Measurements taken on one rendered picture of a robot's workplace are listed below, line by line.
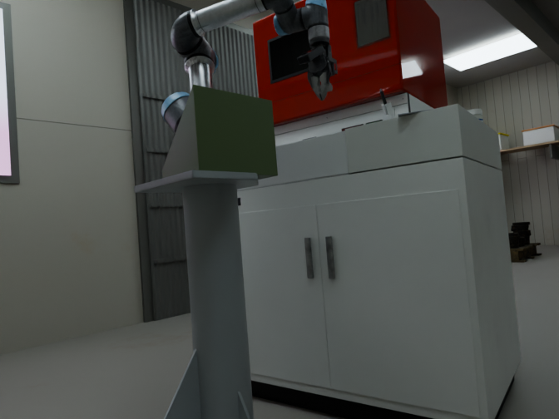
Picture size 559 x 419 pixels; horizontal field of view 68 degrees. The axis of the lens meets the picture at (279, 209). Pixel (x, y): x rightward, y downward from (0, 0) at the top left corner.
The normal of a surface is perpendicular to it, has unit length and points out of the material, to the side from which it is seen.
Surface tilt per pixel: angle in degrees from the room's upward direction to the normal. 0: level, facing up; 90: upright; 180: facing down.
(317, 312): 90
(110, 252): 90
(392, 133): 90
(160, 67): 90
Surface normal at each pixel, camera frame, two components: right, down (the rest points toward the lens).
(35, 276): 0.69, -0.08
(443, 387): -0.60, 0.01
